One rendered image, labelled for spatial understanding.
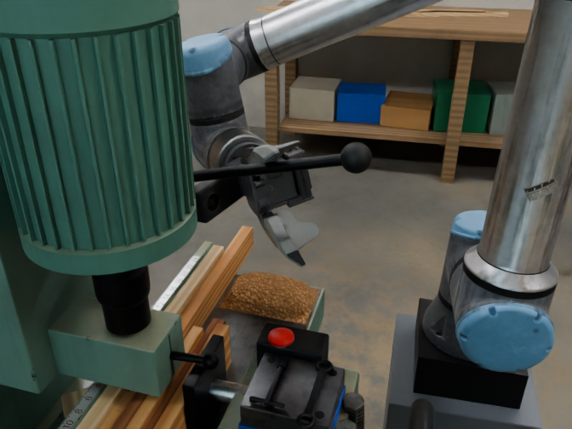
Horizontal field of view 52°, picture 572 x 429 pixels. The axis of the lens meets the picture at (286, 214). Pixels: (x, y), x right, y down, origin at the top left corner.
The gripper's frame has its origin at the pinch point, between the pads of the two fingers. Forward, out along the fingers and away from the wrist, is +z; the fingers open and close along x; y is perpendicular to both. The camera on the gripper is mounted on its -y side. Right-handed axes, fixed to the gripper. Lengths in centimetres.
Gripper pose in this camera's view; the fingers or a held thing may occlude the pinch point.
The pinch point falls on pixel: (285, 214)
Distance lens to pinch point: 68.7
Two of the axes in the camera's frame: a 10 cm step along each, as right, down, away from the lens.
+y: 9.0, -3.4, 2.7
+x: 2.1, 8.8, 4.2
